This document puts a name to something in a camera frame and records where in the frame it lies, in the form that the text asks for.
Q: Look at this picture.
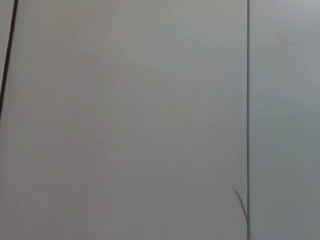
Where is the thin grey wire strand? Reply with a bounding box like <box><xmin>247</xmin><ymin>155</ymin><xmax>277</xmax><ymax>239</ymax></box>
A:
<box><xmin>231</xmin><ymin>186</ymin><xmax>252</xmax><ymax>240</ymax></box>

